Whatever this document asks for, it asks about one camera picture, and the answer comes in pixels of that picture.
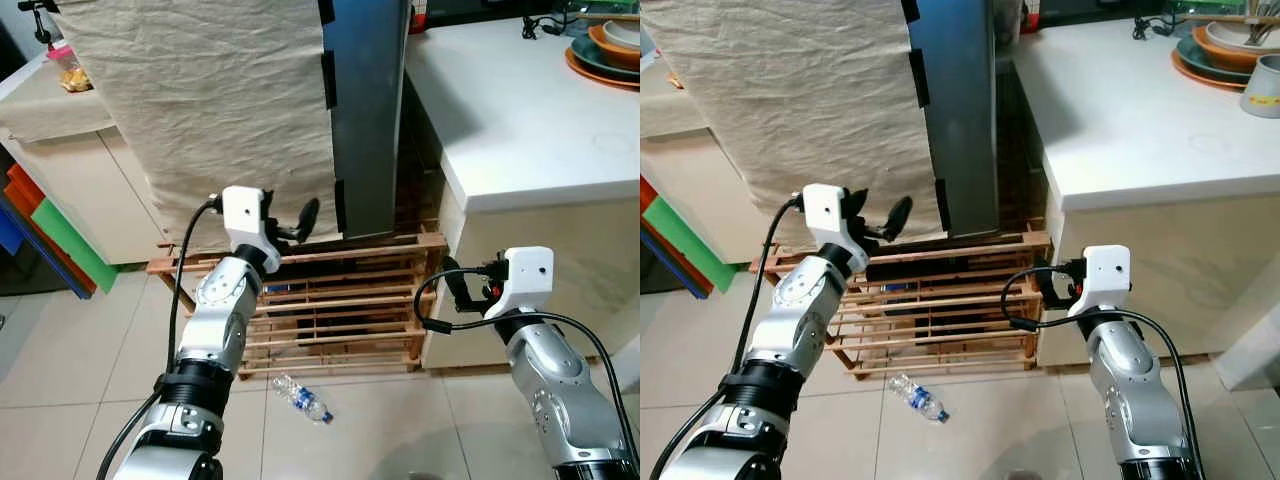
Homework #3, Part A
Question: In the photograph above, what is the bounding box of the large beige wrinkled cloth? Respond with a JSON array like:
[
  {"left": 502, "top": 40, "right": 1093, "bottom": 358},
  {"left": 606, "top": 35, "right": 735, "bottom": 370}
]
[
  {"left": 50, "top": 0, "right": 346, "bottom": 251},
  {"left": 665, "top": 0, "right": 951, "bottom": 246}
]

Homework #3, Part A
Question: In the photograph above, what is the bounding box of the clear plastic water bottle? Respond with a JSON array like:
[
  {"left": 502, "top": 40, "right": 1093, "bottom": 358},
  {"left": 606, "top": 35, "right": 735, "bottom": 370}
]
[
  {"left": 886, "top": 373, "right": 949, "bottom": 424},
  {"left": 270, "top": 374, "right": 334, "bottom": 425}
]

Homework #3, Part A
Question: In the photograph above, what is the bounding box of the blue board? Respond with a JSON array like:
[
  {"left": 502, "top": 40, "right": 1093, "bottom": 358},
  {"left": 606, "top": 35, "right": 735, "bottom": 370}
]
[{"left": 0, "top": 195, "right": 91, "bottom": 301}]

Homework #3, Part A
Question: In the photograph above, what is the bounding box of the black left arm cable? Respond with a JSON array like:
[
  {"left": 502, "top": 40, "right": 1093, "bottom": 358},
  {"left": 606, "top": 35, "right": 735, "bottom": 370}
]
[
  {"left": 95, "top": 195, "right": 223, "bottom": 480},
  {"left": 675, "top": 193, "right": 806, "bottom": 480}
]

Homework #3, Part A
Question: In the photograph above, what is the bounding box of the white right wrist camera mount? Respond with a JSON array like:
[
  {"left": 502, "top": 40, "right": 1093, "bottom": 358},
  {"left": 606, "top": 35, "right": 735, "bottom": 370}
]
[
  {"left": 1067, "top": 245, "right": 1132, "bottom": 319},
  {"left": 497, "top": 247, "right": 555, "bottom": 319}
]

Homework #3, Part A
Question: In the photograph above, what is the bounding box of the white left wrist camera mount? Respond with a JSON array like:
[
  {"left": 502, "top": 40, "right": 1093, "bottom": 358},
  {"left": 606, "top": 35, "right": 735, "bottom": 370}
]
[
  {"left": 803, "top": 184, "right": 869, "bottom": 253},
  {"left": 222, "top": 186, "right": 278, "bottom": 251}
]

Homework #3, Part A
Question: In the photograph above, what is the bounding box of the white counter cabinet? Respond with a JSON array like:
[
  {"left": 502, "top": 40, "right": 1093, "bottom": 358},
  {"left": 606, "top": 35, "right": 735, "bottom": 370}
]
[
  {"left": 405, "top": 15, "right": 641, "bottom": 371},
  {"left": 1010, "top": 18, "right": 1280, "bottom": 369}
]

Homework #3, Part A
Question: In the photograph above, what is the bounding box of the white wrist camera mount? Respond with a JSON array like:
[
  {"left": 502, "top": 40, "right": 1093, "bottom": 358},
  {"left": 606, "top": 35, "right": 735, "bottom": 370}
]
[
  {"left": 497, "top": 247, "right": 555, "bottom": 319},
  {"left": 222, "top": 186, "right": 278, "bottom": 251},
  {"left": 1067, "top": 245, "right": 1132, "bottom": 319},
  {"left": 803, "top": 184, "right": 869, "bottom": 253}
]

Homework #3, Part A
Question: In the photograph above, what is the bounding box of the wooden slat pallet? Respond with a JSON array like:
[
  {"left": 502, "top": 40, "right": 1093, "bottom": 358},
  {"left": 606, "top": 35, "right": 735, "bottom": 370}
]
[
  {"left": 750, "top": 232, "right": 1053, "bottom": 379},
  {"left": 147, "top": 232, "right": 448, "bottom": 379}
]

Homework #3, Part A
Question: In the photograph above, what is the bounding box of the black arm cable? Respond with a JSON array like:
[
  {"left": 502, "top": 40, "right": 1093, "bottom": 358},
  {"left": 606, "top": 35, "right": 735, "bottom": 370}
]
[
  {"left": 95, "top": 195, "right": 223, "bottom": 480},
  {"left": 675, "top": 193, "right": 806, "bottom": 480},
  {"left": 1003, "top": 265, "right": 1206, "bottom": 480},
  {"left": 413, "top": 262, "right": 641, "bottom": 471}
]

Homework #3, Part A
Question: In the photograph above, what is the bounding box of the black tripod stand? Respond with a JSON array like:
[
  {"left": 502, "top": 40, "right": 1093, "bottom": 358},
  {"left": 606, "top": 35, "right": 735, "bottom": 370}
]
[{"left": 17, "top": 0, "right": 61, "bottom": 49}]

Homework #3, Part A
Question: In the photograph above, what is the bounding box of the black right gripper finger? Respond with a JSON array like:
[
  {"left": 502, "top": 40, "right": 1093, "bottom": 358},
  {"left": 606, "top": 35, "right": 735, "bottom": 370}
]
[
  {"left": 1035, "top": 262, "right": 1065, "bottom": 311},
  {"left": 443, "top": 258, "right": 477, "bottom": 309}
]

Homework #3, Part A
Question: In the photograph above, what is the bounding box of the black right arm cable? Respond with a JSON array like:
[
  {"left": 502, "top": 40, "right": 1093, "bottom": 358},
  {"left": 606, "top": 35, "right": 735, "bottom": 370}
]
[
  {"left": 413, "top": 262, "right": 641, "bottom": 471},
  {"left": 1003, "top": 265, "right": 1206, "bottom": 480}
]

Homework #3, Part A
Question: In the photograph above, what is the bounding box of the dark grey fridge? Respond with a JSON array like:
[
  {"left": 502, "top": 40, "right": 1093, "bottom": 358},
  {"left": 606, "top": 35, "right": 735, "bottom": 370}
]
[
  {"left": 318, "top": 0, "right": 413, "bottom": 241},
  {"left": 905, "top": 0, "right": 1001, "bottom": 239}
]

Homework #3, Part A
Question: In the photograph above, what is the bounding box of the green board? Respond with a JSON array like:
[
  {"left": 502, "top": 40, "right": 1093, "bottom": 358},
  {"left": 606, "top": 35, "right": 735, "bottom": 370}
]
[
  {"left": 30, "top": 197, "right": 119, "bottom": 294},
  {"left": 643, "top": 195, "right": 734, "bottom": 294}
]

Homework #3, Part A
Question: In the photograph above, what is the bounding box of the teal plate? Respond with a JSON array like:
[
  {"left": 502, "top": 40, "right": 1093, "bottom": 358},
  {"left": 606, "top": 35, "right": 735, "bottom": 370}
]
[
  {"left": 570, "top": 33, "right": 641, "bottom": 81},
  {"left": 1177, "top": 35, "right": 1256, "bottom": 83}
]

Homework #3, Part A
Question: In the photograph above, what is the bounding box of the beige low cabinet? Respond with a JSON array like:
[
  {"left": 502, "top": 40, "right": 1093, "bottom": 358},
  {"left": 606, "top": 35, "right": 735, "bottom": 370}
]
[
  {"left": 0, "top": 125, "right": 171, "bottom": 266},
  {"left": 640, "top": 130, "right": 771, "bottom": 271}
]

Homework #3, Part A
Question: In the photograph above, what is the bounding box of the beige cloth mat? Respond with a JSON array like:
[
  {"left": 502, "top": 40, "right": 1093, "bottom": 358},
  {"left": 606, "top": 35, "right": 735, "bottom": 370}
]
[
  {"left": 0, "top": 62, "right": 116, "bottom": 141},
  {"left": 640, "top": 55, "right": 701, "bottom": 139}
]

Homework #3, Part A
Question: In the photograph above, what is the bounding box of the black cable on counter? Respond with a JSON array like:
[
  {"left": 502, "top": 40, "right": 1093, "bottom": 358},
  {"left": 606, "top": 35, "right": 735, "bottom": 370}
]
[
  {"left": 1130, "top": 15, "right": 1181, "bottom": 41},
  {"left": 520, "top": 12, "right": 573, "bottom": 41}
]

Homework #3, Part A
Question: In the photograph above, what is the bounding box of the grey mug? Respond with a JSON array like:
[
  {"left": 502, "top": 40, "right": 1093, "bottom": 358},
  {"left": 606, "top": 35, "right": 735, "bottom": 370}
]
[{"left": 1240, "top": 55, "right": 1280, "bottom": 119}]

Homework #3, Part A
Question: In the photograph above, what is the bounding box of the orange bowl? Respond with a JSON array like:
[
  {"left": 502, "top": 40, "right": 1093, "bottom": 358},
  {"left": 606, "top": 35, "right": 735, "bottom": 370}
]
[
  {"left": 1193, "top": 25, "right": 1269, "bottom": 73},
  {"left": 588, "top": 22, "right": 641, "bottom": 71}
]

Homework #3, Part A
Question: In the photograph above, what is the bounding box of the orange plate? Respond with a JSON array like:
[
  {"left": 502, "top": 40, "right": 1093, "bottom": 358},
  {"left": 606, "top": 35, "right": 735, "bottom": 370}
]
[
  {"left": 565, "top": 45, "right": 641, "bottom": 93},
  {"left": 1170, "top": 48, "right": 1251, "bottom": 93}
]

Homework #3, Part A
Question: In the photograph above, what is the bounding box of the orange board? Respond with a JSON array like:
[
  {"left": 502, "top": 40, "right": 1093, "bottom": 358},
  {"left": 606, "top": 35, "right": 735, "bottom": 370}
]
[
  {"left": 5, "top": 163, "right": 99, "bottom": 294},
  {"left": 640, "top": 178, "right": 716, "bottom": 296}
]

